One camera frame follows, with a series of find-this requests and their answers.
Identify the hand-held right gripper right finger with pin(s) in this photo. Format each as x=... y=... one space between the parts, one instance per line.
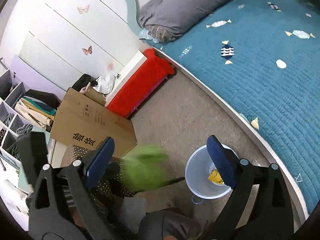
x=221 y=162

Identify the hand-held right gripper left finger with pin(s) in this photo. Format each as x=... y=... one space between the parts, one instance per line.
x=100 y=165

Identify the yellow packet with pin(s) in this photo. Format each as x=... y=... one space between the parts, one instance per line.
x=215 y=177

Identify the translucent plastic bin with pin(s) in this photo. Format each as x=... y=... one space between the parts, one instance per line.
x=197 y=170

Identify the green cloth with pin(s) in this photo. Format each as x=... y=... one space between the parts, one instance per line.
x=147 y=170

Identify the polka dot round table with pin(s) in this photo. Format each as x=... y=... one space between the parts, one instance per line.
x=105 y=180

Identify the folded jeans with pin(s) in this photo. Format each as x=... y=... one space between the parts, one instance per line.
x=7 y=120
x=23 y=129

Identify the large cardboard box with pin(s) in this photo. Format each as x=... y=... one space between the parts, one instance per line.
x=95 y=127

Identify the white paper bag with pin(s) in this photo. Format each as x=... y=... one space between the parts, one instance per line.
x=12 y=195

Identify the hanging clothes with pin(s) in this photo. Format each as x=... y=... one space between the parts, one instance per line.
x=37 y=107

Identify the lilac stair shelf unit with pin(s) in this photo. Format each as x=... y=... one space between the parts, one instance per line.
x=7 y=105

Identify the white plastic bag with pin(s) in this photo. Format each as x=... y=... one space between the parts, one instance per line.
x=105 y=83

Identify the black cloth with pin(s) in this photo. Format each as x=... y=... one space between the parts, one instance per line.
x=83 y=82

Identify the red storage box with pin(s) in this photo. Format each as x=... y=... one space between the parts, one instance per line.
x=140 y=90

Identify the person's grey trouser leg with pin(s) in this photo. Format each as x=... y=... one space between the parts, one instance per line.
x=162 y=225

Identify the white board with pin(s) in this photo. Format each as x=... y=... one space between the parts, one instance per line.
x=127 y=77

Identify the faded butterfly sticker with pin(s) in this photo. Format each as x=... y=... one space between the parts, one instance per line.
x=110 y=66

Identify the teal printed bed sheet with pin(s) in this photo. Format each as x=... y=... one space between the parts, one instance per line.
x=250 y=67

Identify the pink butterfly sticker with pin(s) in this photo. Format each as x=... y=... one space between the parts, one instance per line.
x=87 y=50

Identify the white wardrobe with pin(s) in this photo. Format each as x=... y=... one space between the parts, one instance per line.
x=50 y=30

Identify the beige butterfly sticker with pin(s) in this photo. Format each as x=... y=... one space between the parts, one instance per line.
x=83 y=9

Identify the grey quilt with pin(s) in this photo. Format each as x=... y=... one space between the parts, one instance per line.
x=185 y=5

